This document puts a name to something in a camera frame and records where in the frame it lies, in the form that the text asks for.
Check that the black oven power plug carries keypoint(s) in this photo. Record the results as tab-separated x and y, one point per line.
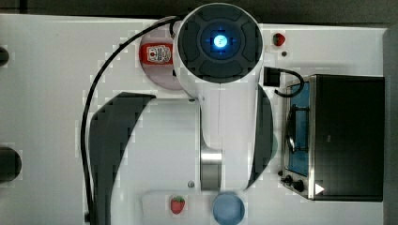
272	78

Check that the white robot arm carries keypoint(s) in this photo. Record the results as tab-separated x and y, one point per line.
218	53

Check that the red strawberry toy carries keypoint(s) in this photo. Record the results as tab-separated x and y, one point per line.
278	39
177	205

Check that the black toaster oven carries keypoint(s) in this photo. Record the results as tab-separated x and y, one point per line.
333	138

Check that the blue bowl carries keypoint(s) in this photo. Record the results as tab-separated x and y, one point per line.
228	209

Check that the red ketchup bottle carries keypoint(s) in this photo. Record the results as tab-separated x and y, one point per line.
156	54

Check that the pink round plate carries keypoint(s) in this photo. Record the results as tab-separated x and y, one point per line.
162	75

